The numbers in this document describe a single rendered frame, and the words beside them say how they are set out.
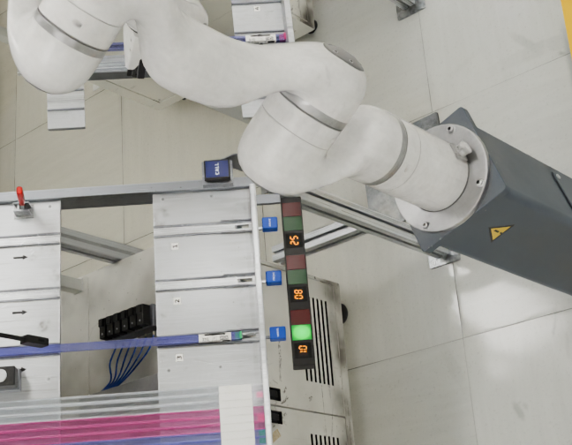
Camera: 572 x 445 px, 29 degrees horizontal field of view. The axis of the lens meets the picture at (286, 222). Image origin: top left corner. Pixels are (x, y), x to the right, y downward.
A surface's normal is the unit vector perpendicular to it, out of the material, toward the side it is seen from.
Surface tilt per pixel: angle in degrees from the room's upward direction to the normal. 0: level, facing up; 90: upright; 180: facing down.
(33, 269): 42
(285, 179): 76
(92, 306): 0
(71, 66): 86
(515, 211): 90
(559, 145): 0
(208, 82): 86
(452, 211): 0
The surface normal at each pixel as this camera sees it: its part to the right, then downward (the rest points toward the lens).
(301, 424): 0.75, -0.29
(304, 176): 0.57, 0.52
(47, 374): 0.00, -0.37
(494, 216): 0.32, 0.78
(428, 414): -0.66, -0.23
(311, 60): 0.26, -0.62
